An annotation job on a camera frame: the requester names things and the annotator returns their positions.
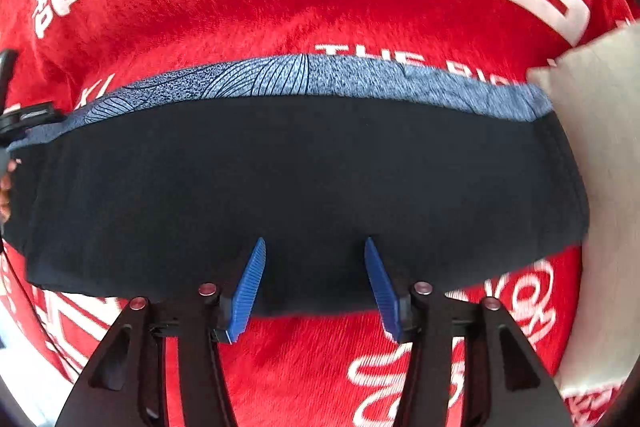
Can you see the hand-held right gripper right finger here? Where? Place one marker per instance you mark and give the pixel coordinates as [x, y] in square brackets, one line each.
[384, 292]

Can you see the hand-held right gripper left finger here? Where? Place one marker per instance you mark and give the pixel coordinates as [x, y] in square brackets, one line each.
[248, 292]

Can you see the black pants with blue pattern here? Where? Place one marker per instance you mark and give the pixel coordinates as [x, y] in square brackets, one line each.
[300, 167]

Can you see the person's left hand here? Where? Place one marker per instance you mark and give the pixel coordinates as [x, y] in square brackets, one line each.
[4, 199]

